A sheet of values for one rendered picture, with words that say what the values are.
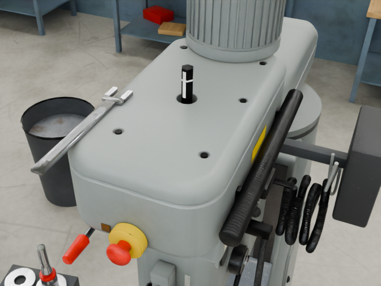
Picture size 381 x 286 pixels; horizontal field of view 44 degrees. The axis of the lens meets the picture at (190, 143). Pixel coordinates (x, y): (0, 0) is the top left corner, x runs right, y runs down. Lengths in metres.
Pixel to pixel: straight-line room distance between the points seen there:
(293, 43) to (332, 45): 3.94
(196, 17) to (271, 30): 0.15
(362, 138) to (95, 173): 0.61
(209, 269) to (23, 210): 2.55
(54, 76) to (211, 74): 4.08
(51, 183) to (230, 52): 2.45
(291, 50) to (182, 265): 0.67
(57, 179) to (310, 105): 2.08
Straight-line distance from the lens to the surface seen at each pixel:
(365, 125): 1.13
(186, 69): 0.79
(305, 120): 1.40
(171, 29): 5.12
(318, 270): 3.05
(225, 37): 0.93
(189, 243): 0.72
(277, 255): 1.59
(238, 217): 0.72
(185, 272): 0.99
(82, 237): 0.83
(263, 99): 0.85
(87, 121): 0.76
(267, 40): 0.95
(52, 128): 3.25
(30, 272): 1.57
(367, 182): 1.08
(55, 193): 3.31
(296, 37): 1.41
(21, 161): 3.85
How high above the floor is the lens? 2.32
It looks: 37 degrees down
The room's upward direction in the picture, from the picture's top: 1 degrees clockwise
